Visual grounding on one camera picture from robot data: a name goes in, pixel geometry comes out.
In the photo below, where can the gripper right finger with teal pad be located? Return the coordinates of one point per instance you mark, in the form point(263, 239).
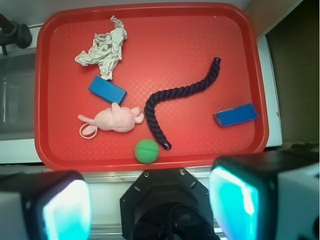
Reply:
point(272, 195)

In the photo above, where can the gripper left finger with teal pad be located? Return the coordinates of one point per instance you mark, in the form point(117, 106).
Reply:
point(53, 205)

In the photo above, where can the blue sponge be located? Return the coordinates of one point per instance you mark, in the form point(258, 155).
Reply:
point(237, 115)

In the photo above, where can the green golf ball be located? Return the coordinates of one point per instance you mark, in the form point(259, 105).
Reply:
point(146, 151)

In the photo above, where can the pink plush bunny toy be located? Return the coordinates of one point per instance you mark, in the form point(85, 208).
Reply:
point(114, 118)

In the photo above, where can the blue rectangular block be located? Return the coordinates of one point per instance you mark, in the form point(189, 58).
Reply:
point(107, 90)

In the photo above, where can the grey plastic sink basin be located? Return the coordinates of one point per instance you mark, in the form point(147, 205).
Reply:
point(17, 95)

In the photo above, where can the red plastic tray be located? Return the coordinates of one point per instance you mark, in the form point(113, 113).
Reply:
point(169, 45)

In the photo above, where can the crumpled white paper towel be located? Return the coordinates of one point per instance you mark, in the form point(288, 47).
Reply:
point(106, 50)

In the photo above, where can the brown cardboard panel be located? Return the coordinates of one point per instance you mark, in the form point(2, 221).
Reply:
point(288, 32)

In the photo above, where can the grey sink faucet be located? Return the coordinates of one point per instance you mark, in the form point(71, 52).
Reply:
point(12, 33)

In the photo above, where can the aluminium rail strip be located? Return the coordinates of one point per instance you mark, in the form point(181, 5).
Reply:
point(99, 177)

